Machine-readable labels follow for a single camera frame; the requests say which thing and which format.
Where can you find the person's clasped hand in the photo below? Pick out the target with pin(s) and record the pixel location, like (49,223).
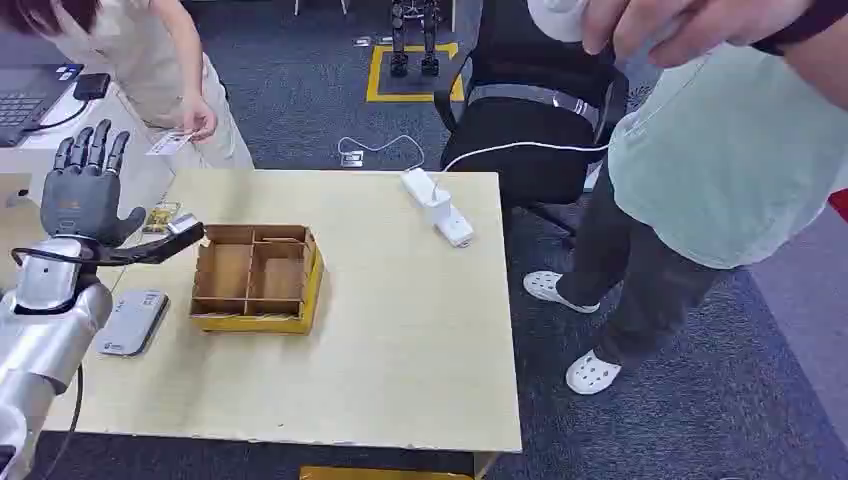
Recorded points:
(689,23)

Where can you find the person's hand holding card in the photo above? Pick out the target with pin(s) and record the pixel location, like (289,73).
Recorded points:
(200,119)

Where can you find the dark laptop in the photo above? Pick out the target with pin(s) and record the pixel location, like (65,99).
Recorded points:
(26,99)

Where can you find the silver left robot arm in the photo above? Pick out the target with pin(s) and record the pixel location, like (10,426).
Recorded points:
(46,324)

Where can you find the white printed card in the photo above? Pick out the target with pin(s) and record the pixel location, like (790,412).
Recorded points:
(168,143)

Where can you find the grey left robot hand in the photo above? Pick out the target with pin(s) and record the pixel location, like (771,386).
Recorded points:
(83,195)

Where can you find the white power strip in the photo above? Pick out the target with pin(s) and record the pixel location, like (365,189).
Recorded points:
(440,208)

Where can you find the person holding card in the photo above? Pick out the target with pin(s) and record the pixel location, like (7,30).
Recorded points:
(152,60)

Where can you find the grey flat device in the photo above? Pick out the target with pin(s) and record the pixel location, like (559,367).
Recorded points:
(132,322)

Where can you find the black office chair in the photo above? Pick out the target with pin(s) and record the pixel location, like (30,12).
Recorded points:
(523,132)

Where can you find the black power adapter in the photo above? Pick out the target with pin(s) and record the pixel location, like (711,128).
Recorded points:
(91,86)

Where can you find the small stack of cards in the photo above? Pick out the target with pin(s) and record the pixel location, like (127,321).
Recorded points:
(161,218)

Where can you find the person in pale shirt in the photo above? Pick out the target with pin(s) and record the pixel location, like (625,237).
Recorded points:
(715,152)

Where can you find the white clog shoe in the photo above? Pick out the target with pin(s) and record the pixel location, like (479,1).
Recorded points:
(551,289)
(590,374)

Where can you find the black robot legs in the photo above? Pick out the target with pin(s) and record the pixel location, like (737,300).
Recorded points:
(414,40)

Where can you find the red object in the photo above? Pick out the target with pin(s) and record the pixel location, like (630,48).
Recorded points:
(840,204)

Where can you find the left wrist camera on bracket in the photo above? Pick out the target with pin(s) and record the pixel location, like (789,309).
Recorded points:
(159,246)

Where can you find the white side desk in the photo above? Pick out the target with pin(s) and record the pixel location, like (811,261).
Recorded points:
(40,162)

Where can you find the wooden box with compartments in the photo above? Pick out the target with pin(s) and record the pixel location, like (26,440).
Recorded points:
(255,281)

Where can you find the yellow box edge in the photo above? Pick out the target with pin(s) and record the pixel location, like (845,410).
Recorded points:
(384,474)

